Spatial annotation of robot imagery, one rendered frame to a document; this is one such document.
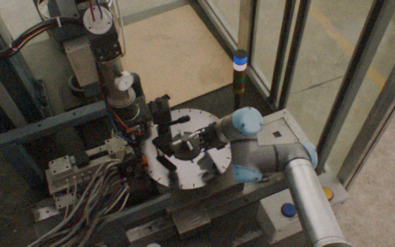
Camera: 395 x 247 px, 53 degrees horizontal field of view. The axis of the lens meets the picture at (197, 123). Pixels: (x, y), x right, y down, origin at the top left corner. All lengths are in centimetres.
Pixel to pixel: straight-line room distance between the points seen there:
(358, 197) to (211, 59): 118
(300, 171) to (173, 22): 133
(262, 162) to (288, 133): 48
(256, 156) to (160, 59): 103
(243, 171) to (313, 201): 20
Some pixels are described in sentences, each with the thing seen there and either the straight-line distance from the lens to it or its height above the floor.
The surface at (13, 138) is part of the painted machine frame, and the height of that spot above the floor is 105.
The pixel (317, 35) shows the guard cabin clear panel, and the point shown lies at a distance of 130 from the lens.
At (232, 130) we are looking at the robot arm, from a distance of 105.
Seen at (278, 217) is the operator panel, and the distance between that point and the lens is 134.
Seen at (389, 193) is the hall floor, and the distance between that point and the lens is 255.
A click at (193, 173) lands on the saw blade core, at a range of 133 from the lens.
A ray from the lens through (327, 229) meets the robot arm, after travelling 87.
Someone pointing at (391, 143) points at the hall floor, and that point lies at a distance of 275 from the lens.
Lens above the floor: 212
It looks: 55 degrees down
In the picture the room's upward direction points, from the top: 4 degrees counter-clockwise
